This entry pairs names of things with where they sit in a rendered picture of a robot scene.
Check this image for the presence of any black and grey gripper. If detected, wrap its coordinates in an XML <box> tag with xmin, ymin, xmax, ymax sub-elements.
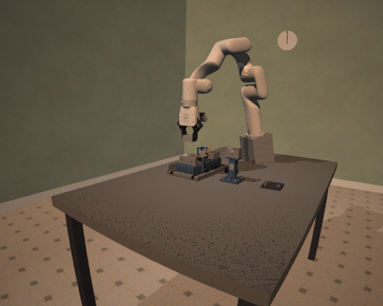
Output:
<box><xmin>177</xmin><ymin>105</ymin><xmax>203</xmax><ymax>140</ymax></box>

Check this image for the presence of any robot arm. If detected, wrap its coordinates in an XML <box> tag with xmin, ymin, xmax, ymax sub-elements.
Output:
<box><xmin>181</xmin><ymin>37</ymin><xmax>268</xmax><ymax>137</ymax></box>

